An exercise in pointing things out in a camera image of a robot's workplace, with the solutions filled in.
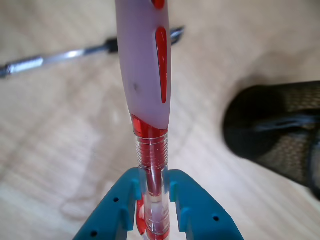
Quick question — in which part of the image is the red clear retractable pen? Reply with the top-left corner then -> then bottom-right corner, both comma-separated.
115,0 -> 173,240

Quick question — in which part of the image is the clear pen with black cap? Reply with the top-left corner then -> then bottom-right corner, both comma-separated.
0,24 -> 186,79

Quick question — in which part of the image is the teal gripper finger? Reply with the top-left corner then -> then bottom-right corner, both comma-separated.
73,167 -> 142,240
167,169 -> 245,240

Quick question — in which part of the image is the black mesh pen holder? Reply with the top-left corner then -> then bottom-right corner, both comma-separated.
223,80 -> 320,198

